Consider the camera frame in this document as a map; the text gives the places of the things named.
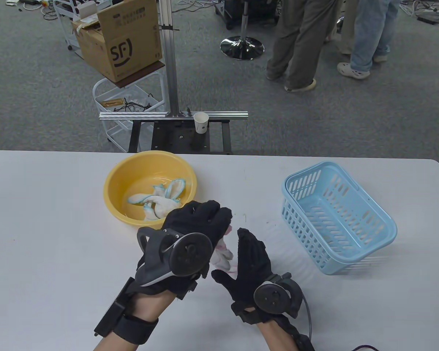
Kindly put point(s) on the dark grey white controller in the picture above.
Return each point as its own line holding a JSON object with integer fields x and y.
{"x": 190, "y": 252}
{"x": 272, "y": 298}

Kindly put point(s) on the white pink-trimmed sock pair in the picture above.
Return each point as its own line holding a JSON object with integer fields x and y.
{"x": 221, "y": 256}

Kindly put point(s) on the chrome stool base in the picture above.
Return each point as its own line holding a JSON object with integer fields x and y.
{"x": 241, "y": 47}

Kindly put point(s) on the aluminium profile frame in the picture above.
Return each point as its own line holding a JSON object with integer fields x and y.
{"x": 170, "y": 73}

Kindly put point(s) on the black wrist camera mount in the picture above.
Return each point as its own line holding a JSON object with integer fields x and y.
{"x": 303, "y": 342}
{"x": 131, "y": 325}

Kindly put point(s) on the black wheeled equipment base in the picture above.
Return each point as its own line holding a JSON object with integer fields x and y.
{"x": 234, "y": 11}

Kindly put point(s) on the black metal stand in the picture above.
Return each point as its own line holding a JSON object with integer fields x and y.
{"x": 175, "y": 137}

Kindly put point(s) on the blue-trimmed white dish cloth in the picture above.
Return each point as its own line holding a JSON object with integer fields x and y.
{"x": 177, "y": 186}

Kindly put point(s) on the small brown box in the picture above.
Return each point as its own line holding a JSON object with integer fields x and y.
{"x": 113, "y": 102}

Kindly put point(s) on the white blue-trimmed sock pair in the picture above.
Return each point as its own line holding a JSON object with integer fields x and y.
{"x": 161, "y": 210}

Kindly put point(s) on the person's left hand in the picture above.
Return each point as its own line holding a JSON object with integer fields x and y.
{"x": 201, "y": 219}

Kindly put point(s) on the person's left forearm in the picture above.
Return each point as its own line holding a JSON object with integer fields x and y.
{"x": 153, "y": 305}

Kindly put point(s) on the light blue plastic basket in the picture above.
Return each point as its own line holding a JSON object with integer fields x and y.
{"x": 351, "y": 234}

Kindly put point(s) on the yellow plastic basin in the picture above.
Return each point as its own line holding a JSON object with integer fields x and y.
{"x": 131, "y": 175}

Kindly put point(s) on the white paper cup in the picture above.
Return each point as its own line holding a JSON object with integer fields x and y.
{"x": 201, "y": 122}

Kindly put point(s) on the brown cardboard box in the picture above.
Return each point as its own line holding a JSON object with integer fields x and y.
{"x": 131, "y": 40}

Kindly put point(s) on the person's right hand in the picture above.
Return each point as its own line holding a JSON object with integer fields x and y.
{"x": 254, "y": 263}

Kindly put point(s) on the person's right forearm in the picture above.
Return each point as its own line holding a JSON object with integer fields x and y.
{"x": 278, "y": 338}

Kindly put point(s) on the brown wooden board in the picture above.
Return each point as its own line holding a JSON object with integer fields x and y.
{"x": 146, "y": 71}

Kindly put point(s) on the white metal rack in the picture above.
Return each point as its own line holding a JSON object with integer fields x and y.
{"x": 64, "y": 22}

